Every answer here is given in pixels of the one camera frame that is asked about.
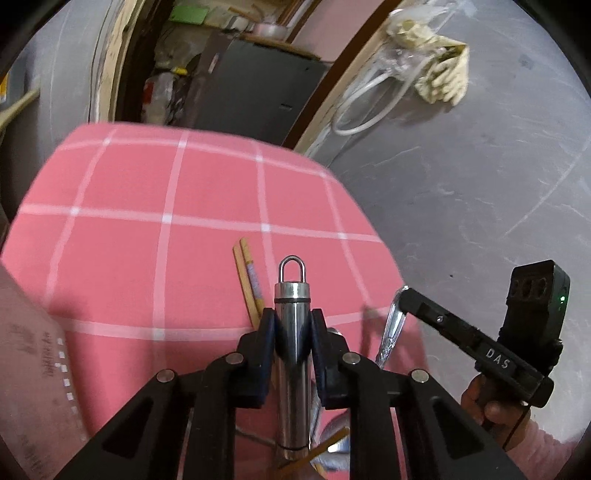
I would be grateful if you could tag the patterned wooden chopstick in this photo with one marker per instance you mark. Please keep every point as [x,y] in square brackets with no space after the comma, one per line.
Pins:
[252,277]
[244,286]

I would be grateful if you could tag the clear plastic bag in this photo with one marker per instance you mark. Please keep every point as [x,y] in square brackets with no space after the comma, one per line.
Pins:
[397,50]

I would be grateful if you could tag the person's right forearm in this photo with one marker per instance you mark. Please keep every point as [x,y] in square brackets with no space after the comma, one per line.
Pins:
[540,443]

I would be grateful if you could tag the wooden door frame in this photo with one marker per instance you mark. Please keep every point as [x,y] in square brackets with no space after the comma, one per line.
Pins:
[332,92]

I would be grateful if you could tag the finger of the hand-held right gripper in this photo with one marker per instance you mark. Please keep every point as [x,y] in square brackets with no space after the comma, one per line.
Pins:
[438,316]

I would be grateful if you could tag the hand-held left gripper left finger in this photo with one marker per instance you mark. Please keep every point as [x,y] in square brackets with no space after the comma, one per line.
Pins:
[270,369]

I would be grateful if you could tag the green box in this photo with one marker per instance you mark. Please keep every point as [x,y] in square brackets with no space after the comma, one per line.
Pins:
[187,13]

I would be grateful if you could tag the person's right hand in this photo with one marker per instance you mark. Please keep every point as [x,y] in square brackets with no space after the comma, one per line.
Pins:
[501,415]

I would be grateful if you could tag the cream rubber gloves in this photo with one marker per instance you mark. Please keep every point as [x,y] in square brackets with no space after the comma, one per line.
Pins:
[441,69]

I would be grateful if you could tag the wooden cutting board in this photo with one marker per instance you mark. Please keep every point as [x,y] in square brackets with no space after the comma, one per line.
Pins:
[286,48]

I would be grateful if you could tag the steel cylinder with loop cap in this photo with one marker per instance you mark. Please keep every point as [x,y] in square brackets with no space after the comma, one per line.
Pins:
[292,332]

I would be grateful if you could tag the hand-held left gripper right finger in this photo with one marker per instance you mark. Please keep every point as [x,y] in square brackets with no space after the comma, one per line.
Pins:
[318,369]

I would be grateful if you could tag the pink checked tablecloth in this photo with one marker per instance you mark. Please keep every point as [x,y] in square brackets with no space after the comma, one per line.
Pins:
[138,230]

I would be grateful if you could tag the dark grey cabinet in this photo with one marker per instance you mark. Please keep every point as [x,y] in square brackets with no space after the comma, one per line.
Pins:
[258,92]

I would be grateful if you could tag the aluminium pot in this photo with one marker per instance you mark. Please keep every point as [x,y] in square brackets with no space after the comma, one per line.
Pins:
[268,32]

